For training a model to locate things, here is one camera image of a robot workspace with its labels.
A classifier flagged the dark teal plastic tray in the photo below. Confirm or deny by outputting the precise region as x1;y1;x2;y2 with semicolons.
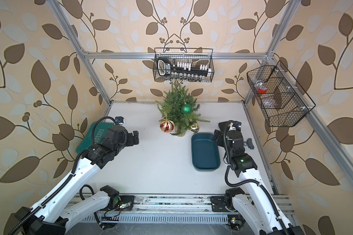
191;133;221;171

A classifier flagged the gold ball ornament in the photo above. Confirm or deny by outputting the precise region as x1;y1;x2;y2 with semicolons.
189;122;200;133

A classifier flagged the red gold striped ornament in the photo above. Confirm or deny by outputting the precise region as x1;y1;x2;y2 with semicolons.
159;119;175;133

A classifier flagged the green glitter ball ornament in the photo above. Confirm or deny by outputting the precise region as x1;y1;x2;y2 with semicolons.
181;103;193;115

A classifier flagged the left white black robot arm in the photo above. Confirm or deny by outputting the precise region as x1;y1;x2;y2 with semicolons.
7;118;139;235

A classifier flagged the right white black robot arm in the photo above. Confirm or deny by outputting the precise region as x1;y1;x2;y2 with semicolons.
214;120;304;235

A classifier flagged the small green christmas tree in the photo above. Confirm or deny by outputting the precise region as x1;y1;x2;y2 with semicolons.
156;84;210;137

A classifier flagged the small grey clamp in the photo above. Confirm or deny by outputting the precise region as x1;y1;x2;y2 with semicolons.
244;138;255;150

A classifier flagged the red item in basket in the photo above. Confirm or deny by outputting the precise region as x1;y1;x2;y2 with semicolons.
254;81;268;95

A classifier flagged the black socket tool set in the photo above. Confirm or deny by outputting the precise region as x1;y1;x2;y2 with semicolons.
153;57;214;77

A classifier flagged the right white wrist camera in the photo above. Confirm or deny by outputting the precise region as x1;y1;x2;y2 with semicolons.
228;121;242;132

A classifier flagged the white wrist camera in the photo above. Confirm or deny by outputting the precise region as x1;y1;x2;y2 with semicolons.
228;121;242;132
115;116;124;125

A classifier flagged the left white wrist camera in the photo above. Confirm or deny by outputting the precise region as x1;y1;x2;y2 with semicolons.
115;116;124;125

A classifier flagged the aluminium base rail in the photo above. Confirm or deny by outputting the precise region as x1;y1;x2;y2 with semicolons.
66;194;295;215

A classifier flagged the right black wire basket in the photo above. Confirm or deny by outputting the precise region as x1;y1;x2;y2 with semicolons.
247;61;316;127

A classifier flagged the black wire basket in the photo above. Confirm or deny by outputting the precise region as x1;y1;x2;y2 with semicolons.
247;61;316;127
153;47;214;83

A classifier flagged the back black wire basket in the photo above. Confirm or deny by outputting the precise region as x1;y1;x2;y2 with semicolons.
153;47;214;83

